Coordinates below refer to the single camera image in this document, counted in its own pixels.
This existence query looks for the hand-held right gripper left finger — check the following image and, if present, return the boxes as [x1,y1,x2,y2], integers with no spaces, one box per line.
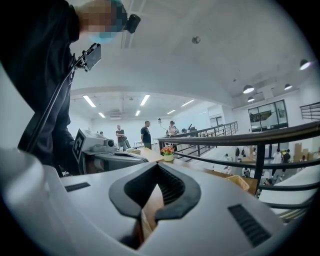
[60,161,159,249]

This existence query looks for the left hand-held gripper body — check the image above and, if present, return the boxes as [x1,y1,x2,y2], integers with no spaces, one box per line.
[71,128,150,176]

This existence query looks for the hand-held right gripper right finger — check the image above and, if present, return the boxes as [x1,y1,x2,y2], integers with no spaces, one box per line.
[139,161,285,256]

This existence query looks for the woven wicker basket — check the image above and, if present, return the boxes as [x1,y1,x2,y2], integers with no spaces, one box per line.
[224,175,251,193]

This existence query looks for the wooden table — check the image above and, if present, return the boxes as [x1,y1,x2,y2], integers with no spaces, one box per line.
[129,146,259,196]

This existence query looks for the orange flowers in white pot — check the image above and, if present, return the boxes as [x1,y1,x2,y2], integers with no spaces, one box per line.
[160,145,176,162]

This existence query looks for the black metal railing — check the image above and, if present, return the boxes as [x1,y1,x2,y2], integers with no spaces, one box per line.
[157,120,320,211]

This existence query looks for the person's black jacket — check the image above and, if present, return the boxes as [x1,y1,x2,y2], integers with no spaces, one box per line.
[0,0,87,177]

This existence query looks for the cardboard boxes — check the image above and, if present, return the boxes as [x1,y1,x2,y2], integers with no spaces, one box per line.
[292,141,316,163]

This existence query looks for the black framed window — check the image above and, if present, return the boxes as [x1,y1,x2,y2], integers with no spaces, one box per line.
[247,99,289,133]

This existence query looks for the black chest-mounted device box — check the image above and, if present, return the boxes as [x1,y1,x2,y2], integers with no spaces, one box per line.
[75,42,102,73]

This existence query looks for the blue face mask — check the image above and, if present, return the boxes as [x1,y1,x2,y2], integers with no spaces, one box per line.
[87,31,121,46]

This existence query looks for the person's head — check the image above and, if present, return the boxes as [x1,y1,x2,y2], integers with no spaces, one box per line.
[74,0,129,46]

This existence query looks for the black cable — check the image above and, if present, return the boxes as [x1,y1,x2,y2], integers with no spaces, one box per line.
[24,53,87,153]

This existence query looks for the black head-mounted camera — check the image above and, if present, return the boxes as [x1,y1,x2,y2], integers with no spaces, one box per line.
[122,13,142,34]

